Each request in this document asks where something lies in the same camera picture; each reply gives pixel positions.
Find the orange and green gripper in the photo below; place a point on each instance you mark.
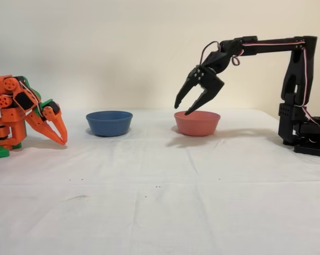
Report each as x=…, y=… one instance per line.
x=50, y=116

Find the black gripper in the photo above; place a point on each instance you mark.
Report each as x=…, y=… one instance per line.
x=211, y=83

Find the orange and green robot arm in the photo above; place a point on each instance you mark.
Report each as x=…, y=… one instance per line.
x=8, y=114

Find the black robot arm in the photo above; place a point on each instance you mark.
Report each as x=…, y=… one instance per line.
x=295, y=79

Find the pink bowl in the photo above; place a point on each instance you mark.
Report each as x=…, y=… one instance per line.
x=197, y=125

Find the blue bowl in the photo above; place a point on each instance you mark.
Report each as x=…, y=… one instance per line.
x=109, y=125

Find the white tablecloth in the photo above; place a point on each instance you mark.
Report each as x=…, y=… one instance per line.
x=160, y=207

